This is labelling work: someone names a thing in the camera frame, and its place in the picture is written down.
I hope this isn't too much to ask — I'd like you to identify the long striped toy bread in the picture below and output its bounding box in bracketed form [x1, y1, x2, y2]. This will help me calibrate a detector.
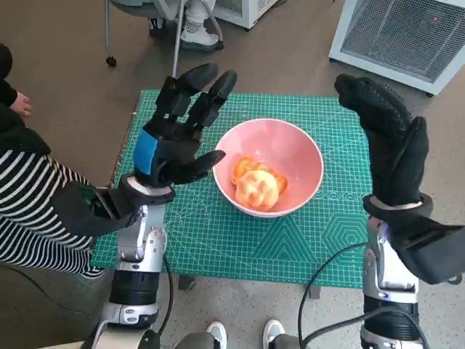
[230, 155, 290, 193]

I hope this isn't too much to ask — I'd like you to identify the left robot hand blue tape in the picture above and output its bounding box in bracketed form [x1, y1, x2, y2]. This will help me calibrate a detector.
[132, 63, 238, 188]

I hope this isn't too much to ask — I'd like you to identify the person's hand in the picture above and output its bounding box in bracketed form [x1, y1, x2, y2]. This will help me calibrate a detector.
[9, 92, 33, 119]

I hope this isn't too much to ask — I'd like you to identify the seated person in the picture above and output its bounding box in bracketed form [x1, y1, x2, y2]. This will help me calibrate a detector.
[148, 0, 225, 52]

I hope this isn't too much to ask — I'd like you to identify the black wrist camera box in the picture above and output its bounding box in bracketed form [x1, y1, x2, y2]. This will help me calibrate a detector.
[394, 216, 465, 285]
[50, 181, 145, 241]

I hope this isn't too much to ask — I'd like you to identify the person in striped clothing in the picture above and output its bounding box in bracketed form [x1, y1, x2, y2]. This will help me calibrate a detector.
[0, 43, 106, 279]

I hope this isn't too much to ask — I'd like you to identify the left black wrist camera box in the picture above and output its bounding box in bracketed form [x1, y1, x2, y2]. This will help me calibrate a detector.
[50, 181, 145, 241]

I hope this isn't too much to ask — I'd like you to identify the small white cabinet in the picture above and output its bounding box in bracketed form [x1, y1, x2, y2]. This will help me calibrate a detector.
[212, 0, 280, 30]

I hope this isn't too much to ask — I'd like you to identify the grey office chair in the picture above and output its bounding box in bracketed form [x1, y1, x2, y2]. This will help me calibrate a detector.
[104, 0, 225, 90]

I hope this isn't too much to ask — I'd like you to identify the green cutting mat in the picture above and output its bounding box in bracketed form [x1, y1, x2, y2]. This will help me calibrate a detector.
[90, 89, 371, 288]

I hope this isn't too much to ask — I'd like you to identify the right black wrist camera box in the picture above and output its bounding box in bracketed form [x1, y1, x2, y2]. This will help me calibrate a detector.
[394, 216, 465, 285]

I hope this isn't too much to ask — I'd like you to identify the large white mesh cabinet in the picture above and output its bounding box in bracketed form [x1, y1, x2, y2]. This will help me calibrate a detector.
[328, 0, 465, 96]

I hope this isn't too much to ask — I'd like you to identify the brown upholstered seat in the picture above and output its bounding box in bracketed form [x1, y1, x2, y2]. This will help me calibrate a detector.
[0, 263, 110, 349]

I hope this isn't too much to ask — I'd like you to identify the grey leg with white foot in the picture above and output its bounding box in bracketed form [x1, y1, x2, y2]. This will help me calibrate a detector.
[263, 318, 310, 349]
[174, 321, 230, 349]

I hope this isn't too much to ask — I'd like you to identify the pink bowl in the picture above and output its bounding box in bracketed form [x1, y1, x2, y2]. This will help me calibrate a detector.
[212, 117, 325, 218]

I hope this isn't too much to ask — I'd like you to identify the right robot hand black glove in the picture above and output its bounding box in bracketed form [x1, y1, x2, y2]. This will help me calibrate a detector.
[333, 73, 429, 207]

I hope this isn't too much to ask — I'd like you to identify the round toy bread bun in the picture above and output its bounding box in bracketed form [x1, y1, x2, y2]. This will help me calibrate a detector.
[235, 169, 281, 214]

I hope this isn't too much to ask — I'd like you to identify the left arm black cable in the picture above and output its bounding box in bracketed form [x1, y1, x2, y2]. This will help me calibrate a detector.
[152, 254, 175, 335]

